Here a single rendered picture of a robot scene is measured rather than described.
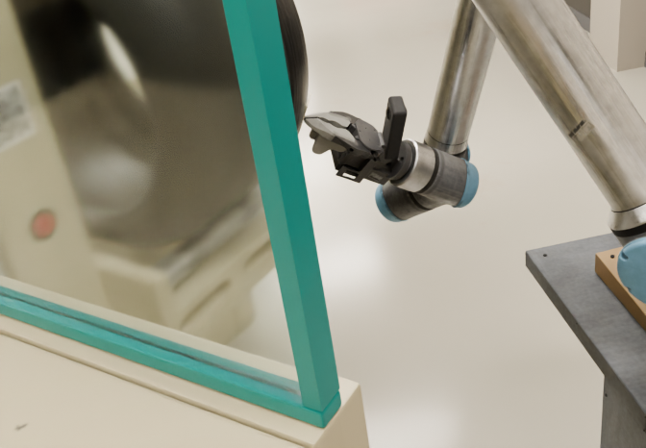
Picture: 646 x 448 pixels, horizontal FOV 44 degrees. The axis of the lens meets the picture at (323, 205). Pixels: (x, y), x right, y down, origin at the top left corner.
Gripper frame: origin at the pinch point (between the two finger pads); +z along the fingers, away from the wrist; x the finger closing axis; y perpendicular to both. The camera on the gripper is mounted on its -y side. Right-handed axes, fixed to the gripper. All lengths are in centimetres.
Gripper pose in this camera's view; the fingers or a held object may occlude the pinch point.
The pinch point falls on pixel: (312, 118)
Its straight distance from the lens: 132.7
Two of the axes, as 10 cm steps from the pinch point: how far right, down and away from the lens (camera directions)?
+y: -5.4, 6.2, 5.7
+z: -8.3, -2.6, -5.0
